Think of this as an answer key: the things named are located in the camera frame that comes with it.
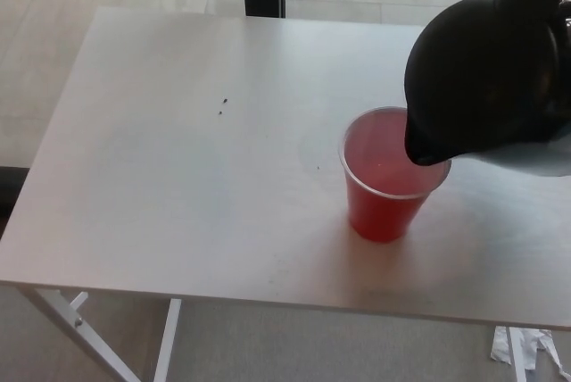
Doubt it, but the black electric kettle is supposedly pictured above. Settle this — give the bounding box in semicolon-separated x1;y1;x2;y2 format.
403;0;571;178

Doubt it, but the red plastic cup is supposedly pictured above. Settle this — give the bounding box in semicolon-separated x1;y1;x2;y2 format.
341;106;451;244

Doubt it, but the straight white metal table leg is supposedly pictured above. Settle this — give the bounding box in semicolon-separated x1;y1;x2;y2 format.
153;299;183;382
508;326;526;382

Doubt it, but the slanted white metal table leg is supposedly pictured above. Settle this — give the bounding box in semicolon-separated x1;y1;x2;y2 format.
17;287;136;382

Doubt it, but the crumpled white paper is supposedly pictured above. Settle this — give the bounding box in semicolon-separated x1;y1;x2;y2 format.
489;326;564;382

